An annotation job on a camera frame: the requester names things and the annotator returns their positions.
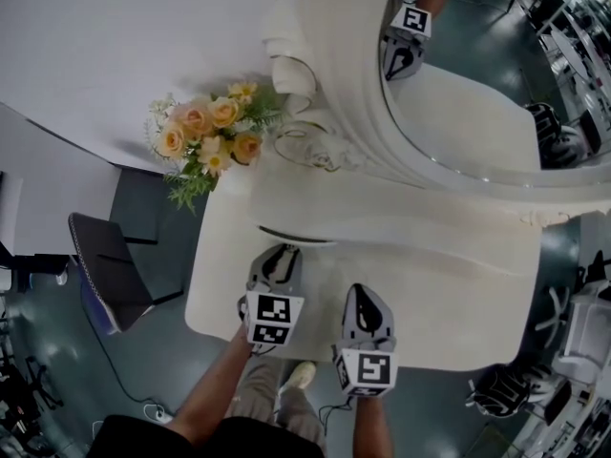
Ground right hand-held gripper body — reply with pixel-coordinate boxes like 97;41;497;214
330;337;400;398

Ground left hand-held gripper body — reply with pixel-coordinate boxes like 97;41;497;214
237;281;306;348

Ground white plastic drawer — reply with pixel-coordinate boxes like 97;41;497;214
252;224;341;257

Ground white vanity dressing table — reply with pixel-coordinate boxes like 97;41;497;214
183;159;543;372

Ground person's right forearm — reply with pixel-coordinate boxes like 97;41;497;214
351;395;395;458

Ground person's left forearm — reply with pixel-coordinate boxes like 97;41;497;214
164;324;257;443

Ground person's beige shoe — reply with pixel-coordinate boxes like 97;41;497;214
278;361;318;396

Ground person's khaki trousers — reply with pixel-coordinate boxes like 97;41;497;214
227;360;328;453

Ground black white striped bag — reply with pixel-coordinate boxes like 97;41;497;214
465;364;574;420

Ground blue padded chair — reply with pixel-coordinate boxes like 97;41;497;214
68;211;186;336

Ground peach and white flower bouquet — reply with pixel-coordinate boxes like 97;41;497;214
144;80;288;217

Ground white power strip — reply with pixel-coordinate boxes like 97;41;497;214
141;400;175;425

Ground person's black shirt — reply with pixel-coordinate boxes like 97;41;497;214
90;414;319;458

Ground white swivel chair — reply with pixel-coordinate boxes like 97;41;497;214
534;283;611;393

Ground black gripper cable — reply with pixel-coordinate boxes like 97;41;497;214
318;396;355;441

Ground black floor cable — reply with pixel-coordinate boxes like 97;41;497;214
77;274;164;407

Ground tangle of black cables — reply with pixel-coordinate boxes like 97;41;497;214
0;345;66;452

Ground oval mirror with white frame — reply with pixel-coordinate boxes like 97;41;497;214
261;0;611;231

